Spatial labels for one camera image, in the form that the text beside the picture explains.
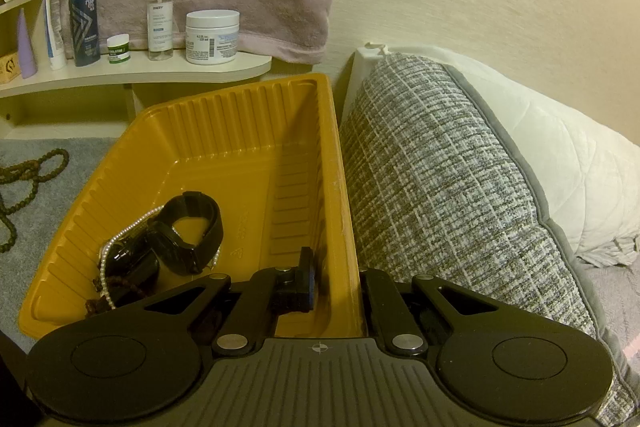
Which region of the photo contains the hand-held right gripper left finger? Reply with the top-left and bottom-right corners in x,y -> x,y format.
144,246 -> 321,356

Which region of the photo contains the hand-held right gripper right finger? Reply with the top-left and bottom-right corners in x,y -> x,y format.
356,266 -> 502,355

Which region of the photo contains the black mesh band watch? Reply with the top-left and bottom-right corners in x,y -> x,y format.
149,191 -> 224,277

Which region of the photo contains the yellow ribbed plastic tray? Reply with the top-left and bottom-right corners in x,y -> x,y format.
17,74 -> 369,341

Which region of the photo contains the white pearl necklace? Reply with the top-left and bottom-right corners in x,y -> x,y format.
97,204 -> 224,311

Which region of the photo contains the dark brown bead bracelet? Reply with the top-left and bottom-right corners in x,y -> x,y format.
86,274 -> 151,316

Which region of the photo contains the brown wooden bead necklace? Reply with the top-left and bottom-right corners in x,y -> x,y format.
0,148 -> 69,254

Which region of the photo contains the grey woven pillow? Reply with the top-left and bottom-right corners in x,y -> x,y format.
340,52 -> 632,427

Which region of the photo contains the pale bed sheet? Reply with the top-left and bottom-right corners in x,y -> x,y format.
575,252 -> 640,360

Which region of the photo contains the white quilted pillow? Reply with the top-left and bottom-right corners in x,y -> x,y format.
345,42 -> 640,269

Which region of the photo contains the white cream jar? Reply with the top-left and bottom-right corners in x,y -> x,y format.
185,10 -> 241,66

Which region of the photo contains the cream wooden shelf unit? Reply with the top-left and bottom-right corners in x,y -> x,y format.
0,0 -> 273,141

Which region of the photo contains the clear spray bottle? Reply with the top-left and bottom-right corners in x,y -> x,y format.
147,0 -> 175,62

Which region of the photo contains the small green jar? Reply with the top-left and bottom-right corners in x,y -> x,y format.
106,34 -> 132,65

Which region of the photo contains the dark blue spray bottle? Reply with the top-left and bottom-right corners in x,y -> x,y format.
68,0 -> 101,67

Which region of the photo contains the white squeeze tube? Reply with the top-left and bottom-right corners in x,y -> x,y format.
43,0 -> 67,71

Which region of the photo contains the purple cone bottle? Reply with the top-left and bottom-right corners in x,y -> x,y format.
16,8 -> 39,79

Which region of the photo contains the small cardboard box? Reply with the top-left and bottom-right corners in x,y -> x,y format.
0,52 -> 21,84

